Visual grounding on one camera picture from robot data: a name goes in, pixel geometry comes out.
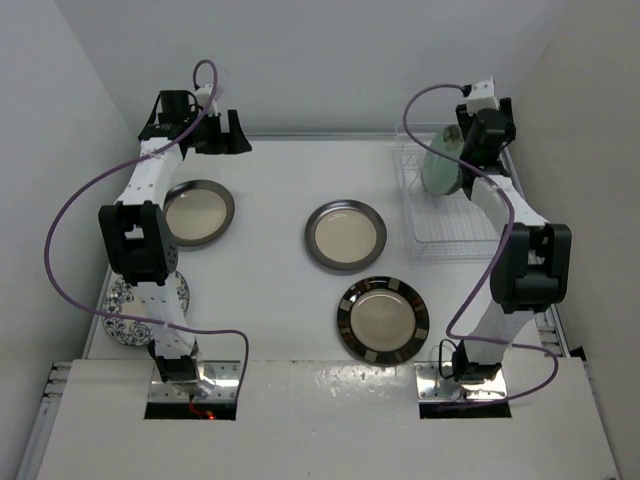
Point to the left grey rim cream plate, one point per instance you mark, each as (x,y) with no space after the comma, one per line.
(198,212)

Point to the blue floral white plate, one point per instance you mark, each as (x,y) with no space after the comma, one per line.
(121,299)

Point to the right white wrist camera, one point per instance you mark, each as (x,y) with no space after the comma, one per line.
(482,96)

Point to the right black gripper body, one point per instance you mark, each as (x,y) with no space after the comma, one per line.
(467,155)

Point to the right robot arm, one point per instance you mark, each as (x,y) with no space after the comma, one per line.
(529,271)

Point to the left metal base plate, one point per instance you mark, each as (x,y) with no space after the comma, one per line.
(216,382)

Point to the small teal flower plate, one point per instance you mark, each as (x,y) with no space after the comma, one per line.
(441,176)

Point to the metal base plate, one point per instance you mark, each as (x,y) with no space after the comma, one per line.
(216,382)
(434,386)

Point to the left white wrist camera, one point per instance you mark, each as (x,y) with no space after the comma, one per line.
(206,98)

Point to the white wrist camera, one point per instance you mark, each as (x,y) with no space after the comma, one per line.
(206,98)
(482,96)

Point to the white wire dish rack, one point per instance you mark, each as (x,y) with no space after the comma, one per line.
(450,227)

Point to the grey rim cream plate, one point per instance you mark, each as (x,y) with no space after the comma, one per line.
(345,235)
(198,212)

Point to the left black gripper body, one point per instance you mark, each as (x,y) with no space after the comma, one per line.
(207,136)

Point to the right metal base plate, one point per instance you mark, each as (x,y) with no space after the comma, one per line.
(434,386)

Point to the white front cover board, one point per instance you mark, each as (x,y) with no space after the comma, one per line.
(316,420)

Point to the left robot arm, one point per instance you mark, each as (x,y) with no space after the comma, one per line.
(139,243)

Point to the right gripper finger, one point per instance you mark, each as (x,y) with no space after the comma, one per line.
(464,119)
(507,128)

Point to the black patterned rim plate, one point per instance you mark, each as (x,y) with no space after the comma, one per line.
(382,321)

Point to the centre grey rim cream plate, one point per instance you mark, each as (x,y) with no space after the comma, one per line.
(345,235)

